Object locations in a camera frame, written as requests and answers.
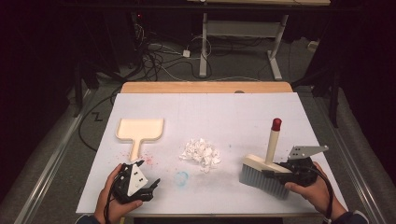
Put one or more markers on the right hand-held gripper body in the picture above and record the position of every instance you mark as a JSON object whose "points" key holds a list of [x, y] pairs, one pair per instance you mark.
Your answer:
{"points": [[302, 169]]}

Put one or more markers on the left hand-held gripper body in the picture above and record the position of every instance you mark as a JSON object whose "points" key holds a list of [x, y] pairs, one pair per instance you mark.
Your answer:
{"points": [[137, 182]]}

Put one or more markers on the cream brush with red cap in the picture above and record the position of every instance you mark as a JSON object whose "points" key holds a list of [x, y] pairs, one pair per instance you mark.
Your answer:
{"points": [[272, 140]]}

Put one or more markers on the pile of white paper scraps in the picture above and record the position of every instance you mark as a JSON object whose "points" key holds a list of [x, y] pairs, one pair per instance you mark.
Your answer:
{"points": [[202, 154]]}

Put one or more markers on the person's right hand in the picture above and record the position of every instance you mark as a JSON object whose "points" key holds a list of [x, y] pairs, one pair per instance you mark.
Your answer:
{"points": [[314, 196]]}

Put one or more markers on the person's left hand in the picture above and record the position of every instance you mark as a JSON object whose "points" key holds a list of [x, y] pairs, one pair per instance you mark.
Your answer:
{"points": [[116, 210]]}

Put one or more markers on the cream dustpan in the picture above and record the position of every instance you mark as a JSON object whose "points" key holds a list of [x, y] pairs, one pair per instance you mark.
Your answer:
{"points": [[140, 129]]}

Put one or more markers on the black stand leg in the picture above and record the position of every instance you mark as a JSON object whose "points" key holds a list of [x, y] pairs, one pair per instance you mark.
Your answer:
{"points": [[77, 93], [334, 99]]}

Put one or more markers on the white foam board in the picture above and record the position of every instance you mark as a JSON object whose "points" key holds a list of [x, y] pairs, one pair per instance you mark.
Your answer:
{"points": [[199, 112]]}

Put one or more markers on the white power adapter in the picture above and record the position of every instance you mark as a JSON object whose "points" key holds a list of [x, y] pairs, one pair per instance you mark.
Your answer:
{"points": [[186, 53]]}

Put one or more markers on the metal floor rail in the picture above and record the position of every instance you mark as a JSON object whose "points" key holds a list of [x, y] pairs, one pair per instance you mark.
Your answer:
{"points": [[361, 186], [53, 161]]}

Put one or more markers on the white desk frame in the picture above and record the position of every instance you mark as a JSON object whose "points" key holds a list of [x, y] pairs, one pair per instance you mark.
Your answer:
{"points": [[243, 28]]}

